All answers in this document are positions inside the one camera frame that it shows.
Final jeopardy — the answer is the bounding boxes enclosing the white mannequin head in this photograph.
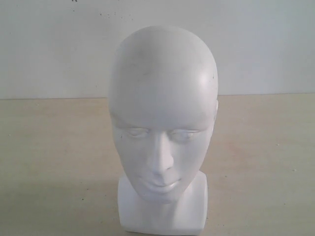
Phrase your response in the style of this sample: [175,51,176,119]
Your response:
[108,26,218,219]

